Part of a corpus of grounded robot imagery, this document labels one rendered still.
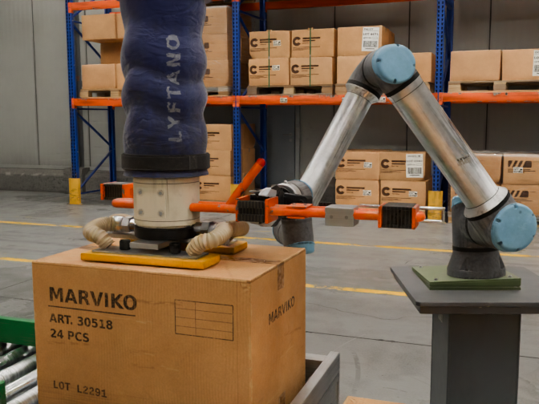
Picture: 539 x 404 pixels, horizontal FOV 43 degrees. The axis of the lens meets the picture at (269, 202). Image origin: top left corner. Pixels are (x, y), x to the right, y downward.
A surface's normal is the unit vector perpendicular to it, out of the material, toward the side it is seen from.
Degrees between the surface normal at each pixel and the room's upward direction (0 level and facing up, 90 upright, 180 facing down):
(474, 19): 90
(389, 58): 80
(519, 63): 96
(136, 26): 75
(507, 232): 91
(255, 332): 90
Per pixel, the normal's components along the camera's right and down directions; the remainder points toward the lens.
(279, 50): -0.32, 0.14
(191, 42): 0.78, -0.15
